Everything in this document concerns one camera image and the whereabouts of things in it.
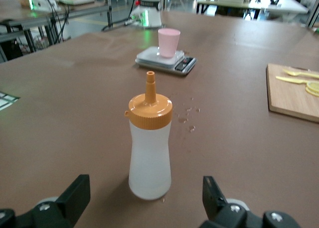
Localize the background robot base green light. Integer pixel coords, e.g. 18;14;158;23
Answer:
27;0;62;12

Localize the yellow plastic fork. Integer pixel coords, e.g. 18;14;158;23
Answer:
283;68;319;80

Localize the pink plastic cup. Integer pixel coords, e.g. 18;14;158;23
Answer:
158;28;181;58

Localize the lemon slice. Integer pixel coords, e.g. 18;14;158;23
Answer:
306;80;319;93
305;86;319;97

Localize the yellow plastic knife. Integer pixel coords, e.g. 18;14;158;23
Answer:
275;75;310;86

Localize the translucent squeeze bottle orange cap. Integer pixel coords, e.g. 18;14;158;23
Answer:
124;71;173;201

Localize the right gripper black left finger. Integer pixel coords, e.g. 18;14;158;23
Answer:
0;174;91;228

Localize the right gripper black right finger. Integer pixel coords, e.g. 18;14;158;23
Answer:
200;176;302;228

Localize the wooden cutting board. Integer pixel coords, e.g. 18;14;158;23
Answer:
265;63;319;124

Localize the silver digital kitchen scale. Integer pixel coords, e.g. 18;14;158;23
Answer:
135;46;197;76

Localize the grey metal background table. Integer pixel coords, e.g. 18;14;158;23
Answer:
0;2;112;63

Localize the black cable on table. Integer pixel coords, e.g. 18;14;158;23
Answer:
101;18;133;32

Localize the white background table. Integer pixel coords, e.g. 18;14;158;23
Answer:
196;0;310;21

